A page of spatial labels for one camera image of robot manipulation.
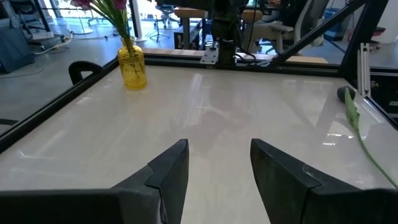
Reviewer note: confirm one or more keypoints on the yellow glass vase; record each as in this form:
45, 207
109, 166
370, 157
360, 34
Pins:
132, 70

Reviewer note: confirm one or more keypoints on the grey office chair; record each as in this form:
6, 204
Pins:
280, 31

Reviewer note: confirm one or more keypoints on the aluminium extrusion post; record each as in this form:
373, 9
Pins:
363, 71

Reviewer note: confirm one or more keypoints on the wooden desk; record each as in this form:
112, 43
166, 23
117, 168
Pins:
189, 13
250, 15

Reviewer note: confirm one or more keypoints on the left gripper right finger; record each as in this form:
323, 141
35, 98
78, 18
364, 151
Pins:
283, 189

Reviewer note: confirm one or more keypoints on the perforated silver bracket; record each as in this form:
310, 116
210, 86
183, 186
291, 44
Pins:
210, 56

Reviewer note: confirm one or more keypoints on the black tulip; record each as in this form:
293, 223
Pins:
351, 112

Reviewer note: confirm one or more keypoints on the white round stand base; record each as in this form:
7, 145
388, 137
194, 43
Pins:
82, 30

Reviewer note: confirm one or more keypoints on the white pillar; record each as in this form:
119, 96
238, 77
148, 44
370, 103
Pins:
136, 18

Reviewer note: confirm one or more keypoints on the person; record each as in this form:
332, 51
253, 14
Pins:
292, 12

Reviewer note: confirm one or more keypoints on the grey blue bin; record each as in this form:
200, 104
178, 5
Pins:
14, 46

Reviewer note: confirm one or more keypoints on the black office chair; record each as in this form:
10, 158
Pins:
166, 11

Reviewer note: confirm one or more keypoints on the red office chair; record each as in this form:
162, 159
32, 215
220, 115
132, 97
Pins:
377, 31

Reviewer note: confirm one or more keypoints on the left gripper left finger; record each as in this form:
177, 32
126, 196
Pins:
164, 189

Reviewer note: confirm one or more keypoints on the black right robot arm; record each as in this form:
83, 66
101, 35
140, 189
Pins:
225, 53

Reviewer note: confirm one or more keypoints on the purple flower bunch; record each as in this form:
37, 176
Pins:
116, 18

